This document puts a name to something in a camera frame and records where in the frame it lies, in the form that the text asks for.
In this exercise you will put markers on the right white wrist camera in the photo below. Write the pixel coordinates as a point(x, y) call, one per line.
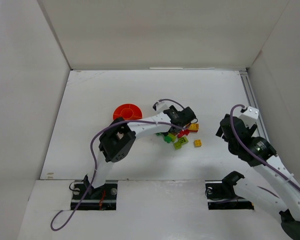
point(249, 116)

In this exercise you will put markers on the lime curved lego brick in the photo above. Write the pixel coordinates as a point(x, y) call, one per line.
point(183, 140)

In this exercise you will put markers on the red lego pieces cluster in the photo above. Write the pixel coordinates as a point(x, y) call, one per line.
point(183, 133)

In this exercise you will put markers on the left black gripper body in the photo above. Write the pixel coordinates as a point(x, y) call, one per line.
point(188, 115)

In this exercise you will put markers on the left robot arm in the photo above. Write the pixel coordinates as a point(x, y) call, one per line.
point(113, 143)

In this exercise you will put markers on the yellow small lego brick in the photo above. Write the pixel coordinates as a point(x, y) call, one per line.
point(197, 143)

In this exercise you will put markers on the lime long lego brick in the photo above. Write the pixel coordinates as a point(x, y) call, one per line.
point(172, 137)

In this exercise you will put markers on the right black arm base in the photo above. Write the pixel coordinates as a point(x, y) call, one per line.
point(220, 194)

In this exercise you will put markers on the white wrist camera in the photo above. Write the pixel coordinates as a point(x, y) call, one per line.
point(160, 106)
point(249, 116)

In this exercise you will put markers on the brown lego brick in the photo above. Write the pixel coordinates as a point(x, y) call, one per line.
point(175, 129)

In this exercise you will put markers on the orange round divided container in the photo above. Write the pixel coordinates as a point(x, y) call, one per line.
point(128, 111)

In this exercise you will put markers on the green rounded lego brick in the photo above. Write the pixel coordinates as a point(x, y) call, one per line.
point(168, 139)

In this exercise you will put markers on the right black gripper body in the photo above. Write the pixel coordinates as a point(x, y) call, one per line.
point(228, 128)

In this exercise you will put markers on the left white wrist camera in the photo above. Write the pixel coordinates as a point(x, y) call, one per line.
point(160, 106)

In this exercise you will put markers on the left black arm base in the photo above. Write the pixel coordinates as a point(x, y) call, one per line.
point(103, 198)

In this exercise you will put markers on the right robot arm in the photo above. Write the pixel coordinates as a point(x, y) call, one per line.
point(260, 155)

